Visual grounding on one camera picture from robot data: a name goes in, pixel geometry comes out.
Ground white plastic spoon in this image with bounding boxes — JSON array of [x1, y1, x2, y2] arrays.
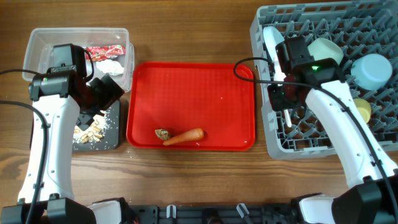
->
[[284, 110, 292, 128]]

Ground white tissue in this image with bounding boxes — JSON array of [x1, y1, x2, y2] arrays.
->
[[96, 59, 124, 76]]

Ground red snack wrapper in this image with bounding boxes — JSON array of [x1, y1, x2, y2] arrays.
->
[[86, 45, 126, 62]]

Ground green bowl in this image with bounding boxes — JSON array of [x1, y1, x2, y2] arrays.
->
[[308, 38, 344, 65]]

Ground light blue plate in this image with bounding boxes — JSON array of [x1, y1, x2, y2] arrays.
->
[[263, 27, 284, 62]]

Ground yellow cup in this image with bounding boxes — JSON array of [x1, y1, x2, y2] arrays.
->
[[353, 98, 372, 123]]

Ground light blue bowl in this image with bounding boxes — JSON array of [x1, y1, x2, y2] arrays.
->
[[351, 54, 392, 90]]

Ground orange carrot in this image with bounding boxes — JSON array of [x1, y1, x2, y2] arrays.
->
[[163, 128, 205, 146]]

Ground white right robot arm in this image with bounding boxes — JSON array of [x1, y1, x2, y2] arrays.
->
[[267, 56, 397, 223]]

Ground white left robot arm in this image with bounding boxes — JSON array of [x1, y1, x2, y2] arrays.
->
[[1, 68, 124, 223]]

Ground black waste tray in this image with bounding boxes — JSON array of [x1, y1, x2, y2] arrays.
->
[[73, 100, 121, 153]]

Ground clear plastic waste bin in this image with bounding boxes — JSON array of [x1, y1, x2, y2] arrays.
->
[[23, 27, 135, 92]]

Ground grey dishwasher rack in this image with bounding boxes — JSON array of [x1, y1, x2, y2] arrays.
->
[[249, 1, 397, 159]]

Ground rice and food scraps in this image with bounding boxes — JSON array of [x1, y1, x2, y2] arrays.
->
[[73, 111, 110, 144]]

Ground brown food scrap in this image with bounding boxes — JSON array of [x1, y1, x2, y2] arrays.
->
[[155, 129, 171, 141]]

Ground red serving tray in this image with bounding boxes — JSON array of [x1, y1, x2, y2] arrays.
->
[[126, 62, 256, 151]]

